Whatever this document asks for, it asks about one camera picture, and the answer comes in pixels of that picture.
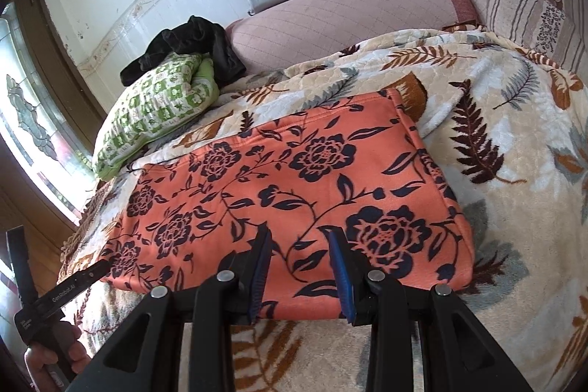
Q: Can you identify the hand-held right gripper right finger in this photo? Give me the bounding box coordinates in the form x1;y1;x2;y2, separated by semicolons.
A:
322;227;536;392

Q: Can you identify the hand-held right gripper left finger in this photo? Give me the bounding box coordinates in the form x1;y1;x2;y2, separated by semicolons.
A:
69;222;274;392

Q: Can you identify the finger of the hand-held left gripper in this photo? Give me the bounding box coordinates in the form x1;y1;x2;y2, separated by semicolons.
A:
39;259;112;314
6;225;41;314

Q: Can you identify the orange floral garment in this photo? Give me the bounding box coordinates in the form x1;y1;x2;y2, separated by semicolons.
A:
98;88;476;320

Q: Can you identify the person's left hand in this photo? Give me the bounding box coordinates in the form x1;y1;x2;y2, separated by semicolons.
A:
24;321;93;392

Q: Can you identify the stained glass window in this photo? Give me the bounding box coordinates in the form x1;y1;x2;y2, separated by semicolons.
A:
0;1;93;223

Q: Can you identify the cream leaf-print blanket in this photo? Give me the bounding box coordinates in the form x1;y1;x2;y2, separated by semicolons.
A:
57;25;588;392

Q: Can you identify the green patterned pillow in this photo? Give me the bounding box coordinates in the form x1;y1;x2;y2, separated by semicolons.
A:
92;52;220;180

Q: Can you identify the black cloth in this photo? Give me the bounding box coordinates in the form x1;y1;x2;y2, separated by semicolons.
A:
120;15;246;92

